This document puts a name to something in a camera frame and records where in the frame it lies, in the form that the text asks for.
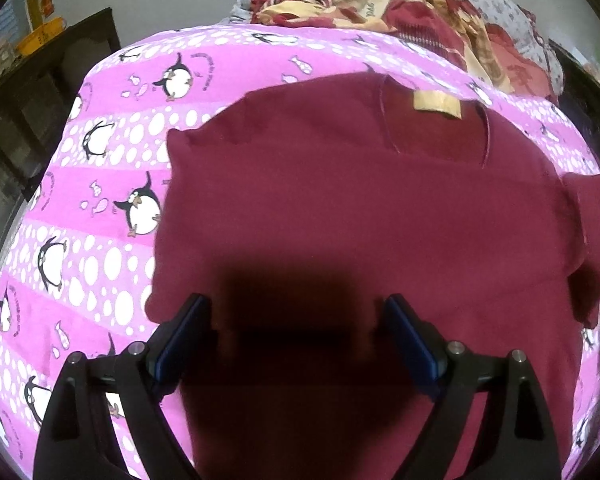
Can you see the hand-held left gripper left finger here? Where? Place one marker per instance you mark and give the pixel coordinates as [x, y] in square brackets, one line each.
[176, 347]

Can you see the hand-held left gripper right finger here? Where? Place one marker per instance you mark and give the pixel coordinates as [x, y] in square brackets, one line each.
[414, 347]

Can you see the maroon shirt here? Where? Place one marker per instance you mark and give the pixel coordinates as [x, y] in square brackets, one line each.
[340, 200]

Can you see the pink penguin print blanket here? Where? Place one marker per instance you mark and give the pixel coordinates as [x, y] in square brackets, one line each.
[105, 220]

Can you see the dark wooden table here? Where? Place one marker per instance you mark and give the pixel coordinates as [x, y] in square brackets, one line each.
[35, 110]

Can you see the yellow box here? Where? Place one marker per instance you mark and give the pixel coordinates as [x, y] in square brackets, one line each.
[40, 37]

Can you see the red yellow floral blanket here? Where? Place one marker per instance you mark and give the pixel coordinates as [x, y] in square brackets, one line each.
[380, 5]

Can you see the grey patterned pillow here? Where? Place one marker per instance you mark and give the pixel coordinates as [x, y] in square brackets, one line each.
[500, 5]

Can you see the red wall sticker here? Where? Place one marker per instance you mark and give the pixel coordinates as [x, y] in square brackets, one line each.
[47, 1]

